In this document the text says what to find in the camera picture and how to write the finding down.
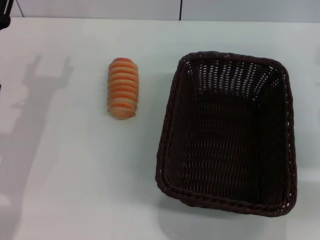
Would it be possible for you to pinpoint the dark brown wicker basket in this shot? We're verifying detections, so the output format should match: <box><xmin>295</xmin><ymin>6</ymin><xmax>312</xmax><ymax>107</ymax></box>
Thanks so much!
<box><xmin>154</xmin><ymin>50</ymin><xmax>299</xmax><ymax>218</ymax></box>

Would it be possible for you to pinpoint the orange striped bread loaf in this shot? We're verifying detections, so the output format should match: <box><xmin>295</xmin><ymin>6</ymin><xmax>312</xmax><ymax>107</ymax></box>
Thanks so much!
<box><xmin>106</xmin><ymin>57</ymin><xmax>139</xmax><ymax>121</ymax></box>

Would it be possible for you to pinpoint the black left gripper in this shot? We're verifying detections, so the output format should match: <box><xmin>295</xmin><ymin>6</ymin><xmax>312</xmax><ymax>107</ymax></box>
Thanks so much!
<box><xmin>0</xmin><ymin>0</ymin><xmax>13</xmax><ymax>30</ymax></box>

